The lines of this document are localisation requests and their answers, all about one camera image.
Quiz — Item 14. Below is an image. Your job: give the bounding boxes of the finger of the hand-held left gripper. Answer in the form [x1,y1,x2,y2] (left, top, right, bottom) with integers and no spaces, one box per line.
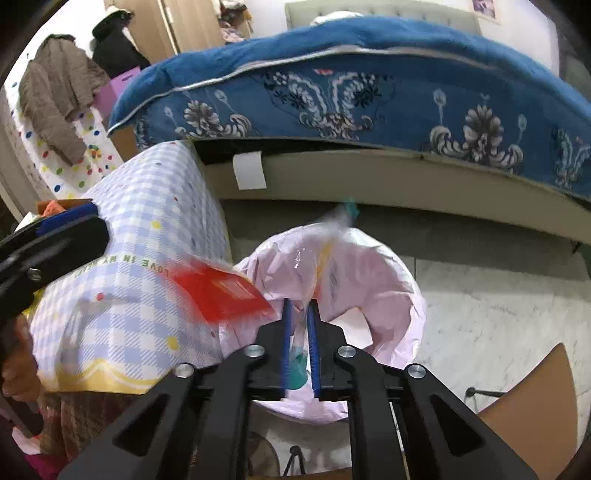
[0,203,112,296]

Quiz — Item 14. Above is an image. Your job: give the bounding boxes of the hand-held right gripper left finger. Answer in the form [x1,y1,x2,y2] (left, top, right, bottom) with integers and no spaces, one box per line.
[58,298,294,480]

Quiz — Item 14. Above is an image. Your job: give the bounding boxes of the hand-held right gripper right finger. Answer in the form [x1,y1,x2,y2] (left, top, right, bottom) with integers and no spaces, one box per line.
[307,299,539,480]

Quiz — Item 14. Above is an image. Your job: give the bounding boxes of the clear plastic wrapper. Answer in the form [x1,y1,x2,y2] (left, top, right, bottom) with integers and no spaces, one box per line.
[286,198,363,391]

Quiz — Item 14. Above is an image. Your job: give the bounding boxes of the red snack packet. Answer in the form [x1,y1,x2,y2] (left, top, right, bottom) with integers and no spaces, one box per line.
[173,263,275,324]

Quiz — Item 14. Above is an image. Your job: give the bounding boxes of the trash bin with pink bag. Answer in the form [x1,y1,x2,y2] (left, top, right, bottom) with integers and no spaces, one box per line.
[219,224,428,423]

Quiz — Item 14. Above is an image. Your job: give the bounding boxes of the person's left hand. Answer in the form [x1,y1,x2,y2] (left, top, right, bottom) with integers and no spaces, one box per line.
[0,314,43,407]

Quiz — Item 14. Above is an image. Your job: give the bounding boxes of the checkered cloth covered table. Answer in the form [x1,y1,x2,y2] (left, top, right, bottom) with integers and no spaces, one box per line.
[28,141,234,395]

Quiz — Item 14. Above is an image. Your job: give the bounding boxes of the polka-dot white sheet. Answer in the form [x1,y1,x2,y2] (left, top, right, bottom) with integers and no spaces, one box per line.
[14,92,125,208]

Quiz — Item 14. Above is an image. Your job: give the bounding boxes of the wooden drawer cabinet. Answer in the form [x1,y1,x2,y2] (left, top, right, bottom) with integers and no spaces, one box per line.
[108,124,139,160]

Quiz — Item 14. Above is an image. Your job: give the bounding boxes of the purple storage box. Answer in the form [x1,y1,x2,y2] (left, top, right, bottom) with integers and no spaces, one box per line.
[95,67,141,127]

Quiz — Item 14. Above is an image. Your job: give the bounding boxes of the brown jacket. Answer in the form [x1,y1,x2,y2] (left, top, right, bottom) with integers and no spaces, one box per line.
[18,34,109,167]

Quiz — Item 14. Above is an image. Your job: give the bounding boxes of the white label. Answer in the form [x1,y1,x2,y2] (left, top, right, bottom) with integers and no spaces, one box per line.
[233,152,267,191]

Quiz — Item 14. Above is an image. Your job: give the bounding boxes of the black coat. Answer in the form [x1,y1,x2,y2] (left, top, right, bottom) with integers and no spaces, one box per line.
[90,21,151,79]

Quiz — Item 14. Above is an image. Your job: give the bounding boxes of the wooden chair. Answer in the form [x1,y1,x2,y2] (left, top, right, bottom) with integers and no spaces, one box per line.
[475,342,580,480]

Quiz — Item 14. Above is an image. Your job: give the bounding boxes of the wooden wardrobe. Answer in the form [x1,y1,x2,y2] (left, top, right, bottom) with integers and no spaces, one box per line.
[129,0,252,58]

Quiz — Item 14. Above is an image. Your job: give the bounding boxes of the hanging clothes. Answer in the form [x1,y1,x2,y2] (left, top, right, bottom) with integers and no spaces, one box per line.
[217,0,252,44]

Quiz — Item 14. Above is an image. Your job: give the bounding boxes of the bed with blue blanket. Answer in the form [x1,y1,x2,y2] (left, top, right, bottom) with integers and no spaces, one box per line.
[107,16,591,201]

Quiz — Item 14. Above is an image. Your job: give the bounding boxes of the white pillow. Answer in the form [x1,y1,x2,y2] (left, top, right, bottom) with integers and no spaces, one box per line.
[310,10,365,26]

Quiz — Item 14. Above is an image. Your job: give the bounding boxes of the grey padded headboard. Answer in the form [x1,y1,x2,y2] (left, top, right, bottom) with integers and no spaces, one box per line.
[284,0,483,35]

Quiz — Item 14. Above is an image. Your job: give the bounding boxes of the beige bed frame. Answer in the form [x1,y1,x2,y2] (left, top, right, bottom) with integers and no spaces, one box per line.
[191,138,591,254]

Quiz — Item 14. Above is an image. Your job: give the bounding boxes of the wall picture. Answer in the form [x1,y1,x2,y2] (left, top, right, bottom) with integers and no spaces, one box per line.
[471,0,502,20]

